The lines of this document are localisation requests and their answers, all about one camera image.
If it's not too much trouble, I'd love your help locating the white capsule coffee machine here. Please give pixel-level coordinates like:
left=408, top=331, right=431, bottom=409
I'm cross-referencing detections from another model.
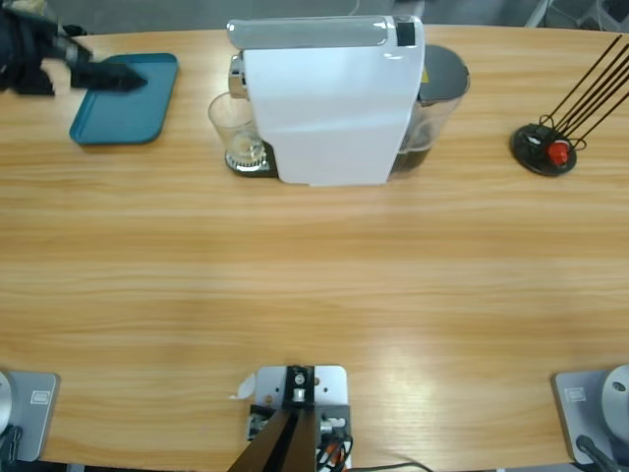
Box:
left=224, top=14, right=427, bottom=189

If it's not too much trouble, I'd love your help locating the clear water tank black lid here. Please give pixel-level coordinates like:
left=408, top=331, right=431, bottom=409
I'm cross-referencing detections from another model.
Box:
left=390, top=43, right=472, bottom=181

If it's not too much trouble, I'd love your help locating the black base cable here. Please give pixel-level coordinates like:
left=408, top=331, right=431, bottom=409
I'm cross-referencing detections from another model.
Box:
left=574, top=435, right=621, bottom=472
left=0, top=425, right=25, bottom=462

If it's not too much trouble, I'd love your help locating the white block with dark post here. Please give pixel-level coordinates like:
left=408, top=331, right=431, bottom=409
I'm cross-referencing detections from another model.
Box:
left=228, top=363, right=354, bottom=472

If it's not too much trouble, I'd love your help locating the black cable under table edge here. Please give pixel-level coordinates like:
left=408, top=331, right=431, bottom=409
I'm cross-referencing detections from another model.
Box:
left=351, top=460, right=436, bottom=472

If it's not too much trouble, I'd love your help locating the white frame leg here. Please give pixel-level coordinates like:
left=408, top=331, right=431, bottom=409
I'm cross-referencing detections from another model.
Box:
left=523, top=0, right=559, bottom=29

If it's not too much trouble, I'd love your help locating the metal drip tray grille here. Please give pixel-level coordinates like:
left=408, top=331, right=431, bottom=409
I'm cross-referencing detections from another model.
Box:
left=224, top=146, right=279, bottom=179

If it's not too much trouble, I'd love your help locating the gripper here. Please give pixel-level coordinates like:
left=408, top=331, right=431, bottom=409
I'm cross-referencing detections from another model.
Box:
left=14, top=19, right=148, bottom=95

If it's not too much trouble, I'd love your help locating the white paper tag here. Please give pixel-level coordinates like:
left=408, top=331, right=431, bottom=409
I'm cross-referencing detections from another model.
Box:
left=228, top=372, right=257, bottom=401

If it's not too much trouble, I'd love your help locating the grey translucent bin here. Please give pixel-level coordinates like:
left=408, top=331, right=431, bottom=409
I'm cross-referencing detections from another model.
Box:
left=596, top=0, right=629, bottom=31

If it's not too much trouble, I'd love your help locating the teal plastic tray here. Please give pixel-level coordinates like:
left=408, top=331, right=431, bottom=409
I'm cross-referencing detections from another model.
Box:
left=68, top=52, right=181, bottom=148

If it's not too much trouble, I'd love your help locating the black wire capsule holder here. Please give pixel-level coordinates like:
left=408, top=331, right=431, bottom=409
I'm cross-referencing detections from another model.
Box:
left=509, top=34, right=629, bottom=177

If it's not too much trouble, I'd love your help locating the clear glass cup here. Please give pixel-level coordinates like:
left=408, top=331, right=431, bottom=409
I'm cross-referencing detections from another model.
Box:
left=206, top=90, right=269, bottom=171

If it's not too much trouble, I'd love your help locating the red coffee capsule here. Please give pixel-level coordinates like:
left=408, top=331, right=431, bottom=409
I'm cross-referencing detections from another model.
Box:
left=546, top=141, right=571, bottom=166

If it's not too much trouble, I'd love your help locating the black and orange cable bundle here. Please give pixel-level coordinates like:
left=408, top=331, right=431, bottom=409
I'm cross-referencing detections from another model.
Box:
left=314, top=432, right=355, bottom=471

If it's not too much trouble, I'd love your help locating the arm grey base plate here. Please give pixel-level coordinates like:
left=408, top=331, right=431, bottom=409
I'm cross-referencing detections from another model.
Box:
left=0, top=369, right=63, bottom=463
left=549, top=363, right=629, bottom=466

